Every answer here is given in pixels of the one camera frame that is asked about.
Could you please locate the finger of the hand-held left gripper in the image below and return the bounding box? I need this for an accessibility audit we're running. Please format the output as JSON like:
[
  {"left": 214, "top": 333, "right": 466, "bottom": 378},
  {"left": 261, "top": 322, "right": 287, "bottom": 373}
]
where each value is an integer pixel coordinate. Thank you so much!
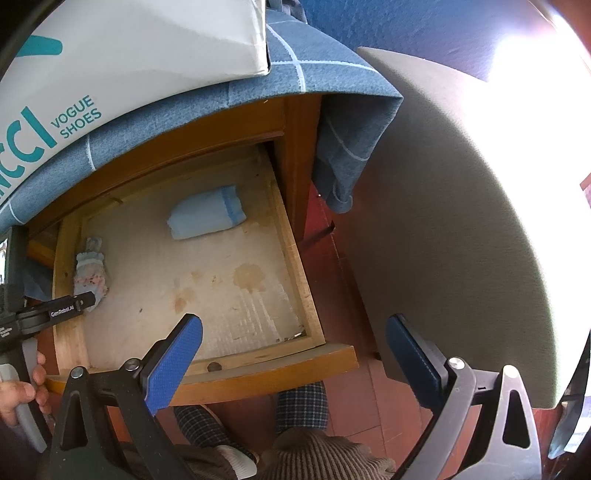
[{"left": 44, "top": 291, "right": 96, "bottom": 326}]

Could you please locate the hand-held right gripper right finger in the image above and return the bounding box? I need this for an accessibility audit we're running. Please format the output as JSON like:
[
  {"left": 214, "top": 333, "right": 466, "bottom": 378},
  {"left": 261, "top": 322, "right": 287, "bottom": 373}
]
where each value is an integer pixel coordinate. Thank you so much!
[{"left": 385, "top": 314, "right": 543, "bottom": 480}]

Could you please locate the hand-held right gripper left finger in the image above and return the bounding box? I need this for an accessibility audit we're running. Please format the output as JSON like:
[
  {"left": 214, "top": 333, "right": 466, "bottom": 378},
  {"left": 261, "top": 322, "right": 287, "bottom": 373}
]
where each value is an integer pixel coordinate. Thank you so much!
[{"left": 48, "top": 313, "right": 205, "bottom": 480}]

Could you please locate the small patterned sock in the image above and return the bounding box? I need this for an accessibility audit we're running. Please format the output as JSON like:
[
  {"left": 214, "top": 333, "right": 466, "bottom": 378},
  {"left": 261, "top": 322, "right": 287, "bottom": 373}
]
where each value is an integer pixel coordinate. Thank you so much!
[{"left": 73, "top": 236, "right": 112, "bottom": 313}]

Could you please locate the wooden drawer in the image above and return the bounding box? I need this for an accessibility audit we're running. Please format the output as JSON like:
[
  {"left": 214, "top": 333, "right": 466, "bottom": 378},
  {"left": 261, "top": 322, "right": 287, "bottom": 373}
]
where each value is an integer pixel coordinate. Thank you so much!
[{"left": 46, "top": 144, "right": 360, "bottom": 416}]

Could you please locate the person's left hand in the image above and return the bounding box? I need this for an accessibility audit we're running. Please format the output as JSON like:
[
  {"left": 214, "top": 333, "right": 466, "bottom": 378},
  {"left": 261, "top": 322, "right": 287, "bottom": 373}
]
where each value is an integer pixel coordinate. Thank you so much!
[{"left": 0, "top": 352, "right": 54, "bottom": 428}]

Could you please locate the checkered slipper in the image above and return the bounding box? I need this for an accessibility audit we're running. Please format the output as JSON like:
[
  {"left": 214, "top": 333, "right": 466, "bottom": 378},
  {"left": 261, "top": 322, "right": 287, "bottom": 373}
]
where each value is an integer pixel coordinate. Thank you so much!
[
  {"left": 276, "top": 382, "right": 329, "bottom": 435},
  {"left": 174, "top": 404, "right": 259, "bottom": 467}
]

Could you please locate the white ankle sock on foot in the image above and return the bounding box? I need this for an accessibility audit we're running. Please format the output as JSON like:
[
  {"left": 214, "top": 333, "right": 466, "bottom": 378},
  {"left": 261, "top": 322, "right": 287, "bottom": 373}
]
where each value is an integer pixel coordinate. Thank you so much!
[{"left": 217, "top": 444, "right": 258, "bottom": 480}]

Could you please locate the light blue sock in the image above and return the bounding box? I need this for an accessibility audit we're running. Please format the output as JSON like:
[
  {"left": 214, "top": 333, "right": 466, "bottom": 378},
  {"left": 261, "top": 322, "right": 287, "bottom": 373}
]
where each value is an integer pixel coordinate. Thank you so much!
[{"left": 167, "top": 185, "right": 245, "bottom": 240}]

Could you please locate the grey mattress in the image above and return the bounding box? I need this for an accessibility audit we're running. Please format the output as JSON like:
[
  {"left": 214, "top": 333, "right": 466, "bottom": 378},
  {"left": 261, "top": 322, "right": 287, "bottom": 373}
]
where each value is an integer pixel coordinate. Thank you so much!
[{"left": 332, "top": 46, "right": 591, "bottom": 409}]

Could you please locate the wooden nightstand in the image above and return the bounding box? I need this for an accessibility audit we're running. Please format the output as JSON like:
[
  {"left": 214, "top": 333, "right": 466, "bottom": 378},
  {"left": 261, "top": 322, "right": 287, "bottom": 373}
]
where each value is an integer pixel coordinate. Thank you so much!
[{"left": 25, "top": 90, "right": 335, "bottom": 268}]

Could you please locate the white shoe box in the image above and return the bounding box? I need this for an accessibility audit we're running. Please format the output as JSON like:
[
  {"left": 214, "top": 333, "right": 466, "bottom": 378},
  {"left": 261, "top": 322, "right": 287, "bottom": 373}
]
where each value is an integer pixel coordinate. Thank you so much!
[{"left": 0, "top": 0, "right": 271, "bottom": 210}]

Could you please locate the blue checkered cloth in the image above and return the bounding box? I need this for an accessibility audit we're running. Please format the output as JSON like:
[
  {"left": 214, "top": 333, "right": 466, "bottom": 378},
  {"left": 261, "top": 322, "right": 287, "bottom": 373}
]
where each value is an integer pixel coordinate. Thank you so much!
[{"left": 0, "top": 7, "right": 404, "bottom": 301}]

